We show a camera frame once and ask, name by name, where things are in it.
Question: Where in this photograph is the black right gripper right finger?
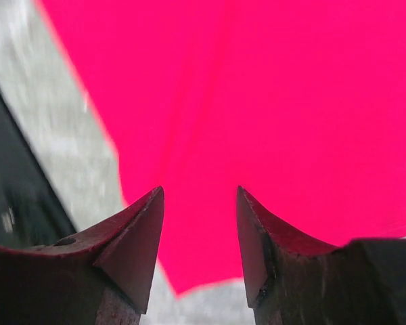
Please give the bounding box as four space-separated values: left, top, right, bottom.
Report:
236 188 406 324

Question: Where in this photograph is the red t shirt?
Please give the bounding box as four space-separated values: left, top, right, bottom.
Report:
40 1 406 295

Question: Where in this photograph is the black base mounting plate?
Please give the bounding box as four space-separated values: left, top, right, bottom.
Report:
0 91 76 248

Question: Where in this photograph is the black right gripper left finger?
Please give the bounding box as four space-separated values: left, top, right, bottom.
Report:
0 187 164 324

